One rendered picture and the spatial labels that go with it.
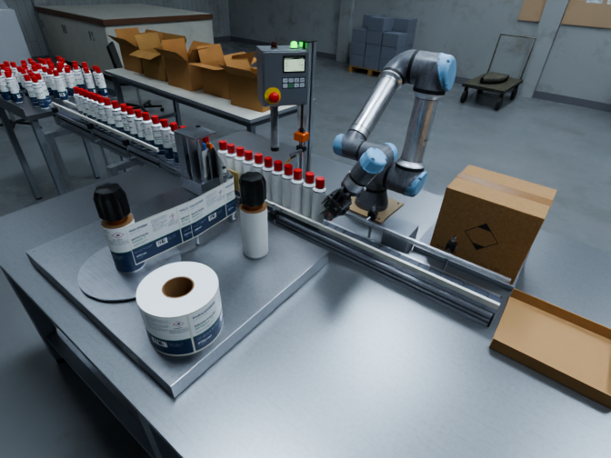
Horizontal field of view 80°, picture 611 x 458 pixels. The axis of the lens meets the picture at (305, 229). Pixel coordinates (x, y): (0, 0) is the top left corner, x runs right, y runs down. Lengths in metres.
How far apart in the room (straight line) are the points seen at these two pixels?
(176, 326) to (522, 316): 1.03
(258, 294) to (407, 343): 0.46
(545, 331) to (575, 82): 6.93
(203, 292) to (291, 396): 0.34
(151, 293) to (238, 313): 0.25
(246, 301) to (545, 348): 0.88
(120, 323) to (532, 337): 1.19
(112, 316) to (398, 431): 0.81
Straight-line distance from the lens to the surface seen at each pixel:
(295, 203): 1.43
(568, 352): 1.33
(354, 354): 1.08
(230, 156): 1.62
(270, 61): 1.38
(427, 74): 1.45
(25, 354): 2.50
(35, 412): 2.24
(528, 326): 1.34
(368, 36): 8.28
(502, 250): 1.37
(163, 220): 1.24
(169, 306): 0.95
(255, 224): 1.18
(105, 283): 1.29
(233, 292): 1.16
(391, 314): 1.20
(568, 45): 8.01
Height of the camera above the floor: 1.69
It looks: 35 degrees down
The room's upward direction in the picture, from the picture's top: 3 degrees clockwise
